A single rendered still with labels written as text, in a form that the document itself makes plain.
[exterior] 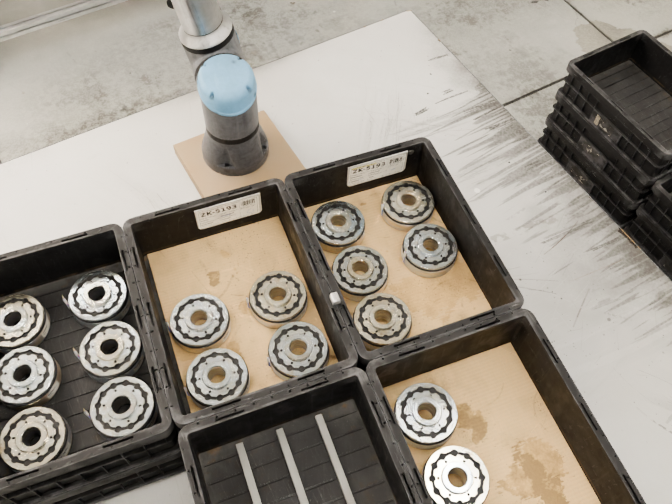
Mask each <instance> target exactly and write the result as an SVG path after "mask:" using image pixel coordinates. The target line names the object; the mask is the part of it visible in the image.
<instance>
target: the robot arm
mask: <svg viewBox="0 0 672 504"><path fill-rule="evenodd" d="M171 2H172V4H173V7H174V9H175V11H176V14H177V16H178V18H179V21H180V23H181V26H180V28H179V32H178V35H179V39H180V41H181V44H182V46H183V48H184V50H185V53H186V55H187V57H188V59H189V62H190V65H191V68H192V71H193V75H194V78H195V82H196V86H197V90H198V93H199V97H200V101H201V105H202V110H203V115H204V121H205V126H206V130H205V133H204V137H203V140H202V154H203V158H204V161H205V163H206V164H207V165H208V167H209V168H211V169H212V170H213V171H215V172H217V173H219V174H222V175H226V176H243V175H247V174H250V173H252V172H254V171H256V170H257V169H259V168H260V167H261V166H262V165H263V164H264V163H265V161H266V160H267V157H268V154H269V143H268V139H267V136H266V134H265V132H264V130H263V129H262V127H261V125H260V124H259V116H258V104H257V82H256V78H255V75H254V72H253V70H252V68H251V67H250V65H249V64H248V63H247V62H246V61H245V58H244V55H243V52H242V49H241V46H240V42H239V37H238V34H237V32H236V30H235V28H234V26H233V23H232V20H231V18H230V17H229V15H228V14H227V13H225V12H223V11H221V10H220V8H219V5H218V3H217V0H171Z"/></svg>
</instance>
